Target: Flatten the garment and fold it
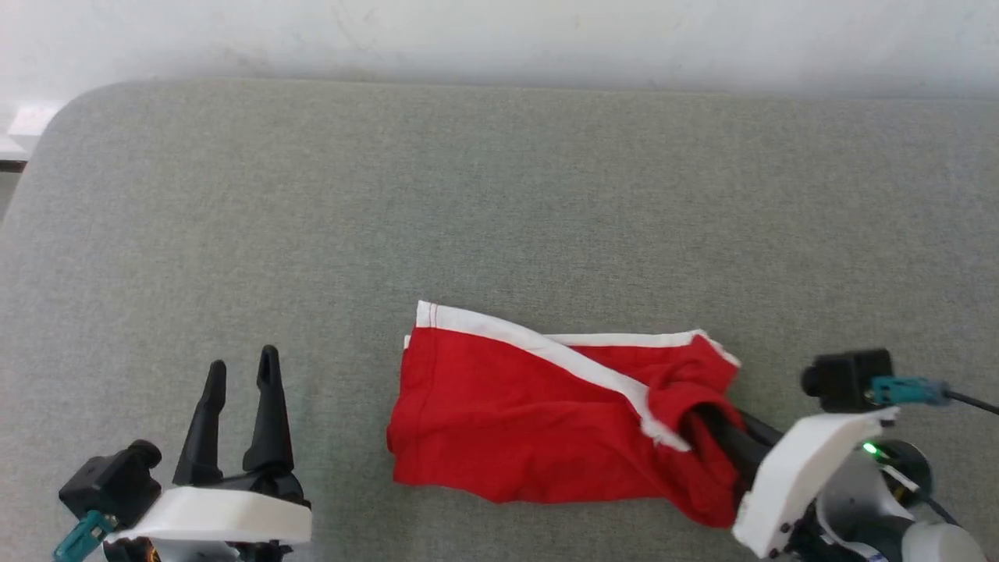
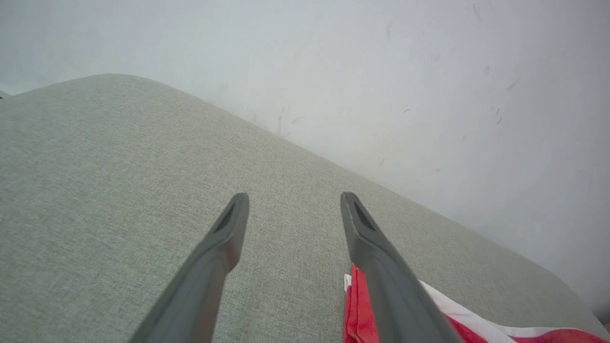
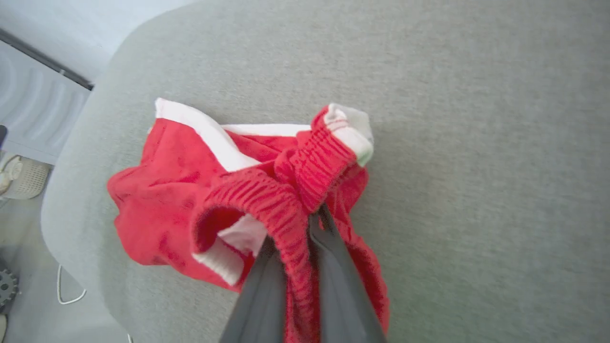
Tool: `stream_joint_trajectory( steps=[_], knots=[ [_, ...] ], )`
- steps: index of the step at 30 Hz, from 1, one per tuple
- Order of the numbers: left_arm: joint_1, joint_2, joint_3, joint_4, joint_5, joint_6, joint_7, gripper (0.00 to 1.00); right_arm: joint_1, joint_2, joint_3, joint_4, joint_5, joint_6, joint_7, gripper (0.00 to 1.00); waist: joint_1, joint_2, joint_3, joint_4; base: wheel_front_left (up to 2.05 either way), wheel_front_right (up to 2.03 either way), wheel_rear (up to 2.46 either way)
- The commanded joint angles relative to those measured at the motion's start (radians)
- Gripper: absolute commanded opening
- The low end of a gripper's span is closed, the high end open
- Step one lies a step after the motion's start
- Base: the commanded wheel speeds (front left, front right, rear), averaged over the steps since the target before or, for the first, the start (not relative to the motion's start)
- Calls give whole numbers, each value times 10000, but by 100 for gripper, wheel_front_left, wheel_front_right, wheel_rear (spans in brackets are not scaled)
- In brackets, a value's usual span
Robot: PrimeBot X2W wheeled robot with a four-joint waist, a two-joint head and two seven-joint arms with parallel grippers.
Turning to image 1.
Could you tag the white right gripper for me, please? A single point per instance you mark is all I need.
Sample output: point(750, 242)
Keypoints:
point(796, 476)

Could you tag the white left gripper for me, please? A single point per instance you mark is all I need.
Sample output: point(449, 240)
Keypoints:
point(218, 515)

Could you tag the red shorts with white trim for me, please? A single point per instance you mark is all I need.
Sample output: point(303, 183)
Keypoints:
point(499, 421)

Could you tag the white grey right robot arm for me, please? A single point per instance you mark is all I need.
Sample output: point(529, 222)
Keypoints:
point(882, 507)

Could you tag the white box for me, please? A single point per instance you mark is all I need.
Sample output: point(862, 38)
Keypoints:
point(33, 121)

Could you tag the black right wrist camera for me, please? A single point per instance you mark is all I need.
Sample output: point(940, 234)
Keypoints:
point(847, 381)

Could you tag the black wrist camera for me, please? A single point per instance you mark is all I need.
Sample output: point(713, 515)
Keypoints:
point(847, 381)
point(113, 484)

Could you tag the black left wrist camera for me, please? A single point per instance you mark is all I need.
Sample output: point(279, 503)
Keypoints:
point(113, 484)

